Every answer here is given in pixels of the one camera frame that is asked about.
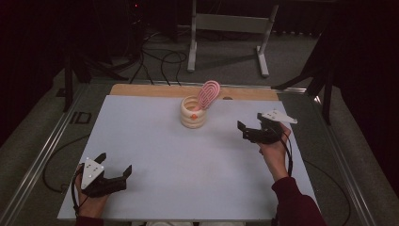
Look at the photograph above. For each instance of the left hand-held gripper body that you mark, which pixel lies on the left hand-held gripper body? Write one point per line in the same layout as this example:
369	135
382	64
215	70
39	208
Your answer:
91	171

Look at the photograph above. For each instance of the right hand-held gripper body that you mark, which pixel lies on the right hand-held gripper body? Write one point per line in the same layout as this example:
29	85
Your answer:
266	135

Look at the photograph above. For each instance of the pink hairbrush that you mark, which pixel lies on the pink hairbrush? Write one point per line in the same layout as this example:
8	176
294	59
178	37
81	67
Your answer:
209	92

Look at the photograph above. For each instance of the cream ribbed cup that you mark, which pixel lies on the cream ribbed cup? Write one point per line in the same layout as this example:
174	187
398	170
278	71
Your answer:
193	121

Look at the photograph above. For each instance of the person's right hand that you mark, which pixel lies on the person's right hand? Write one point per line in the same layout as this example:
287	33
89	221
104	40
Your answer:
276	160

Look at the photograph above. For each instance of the person's left hand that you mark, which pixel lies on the person's left hand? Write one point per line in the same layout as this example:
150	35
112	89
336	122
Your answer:
91	205

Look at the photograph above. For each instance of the pale blue table mat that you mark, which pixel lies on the pale blue table mat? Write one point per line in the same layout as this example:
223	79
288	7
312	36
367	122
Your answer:
175	169

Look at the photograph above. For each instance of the person's white clothing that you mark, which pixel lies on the person's white clothing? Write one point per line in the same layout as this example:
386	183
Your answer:
169	224

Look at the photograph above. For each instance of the black tripod stand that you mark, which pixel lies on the black tripod stand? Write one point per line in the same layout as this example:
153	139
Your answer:
68	88
326	94

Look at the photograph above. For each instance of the aluminium floor rail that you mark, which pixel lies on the aluminium floor rail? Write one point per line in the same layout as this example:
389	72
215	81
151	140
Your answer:
348	175
40	157

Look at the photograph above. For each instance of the grey metal desk frame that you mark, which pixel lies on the grey metal desk frame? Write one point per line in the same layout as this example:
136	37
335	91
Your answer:
230	23

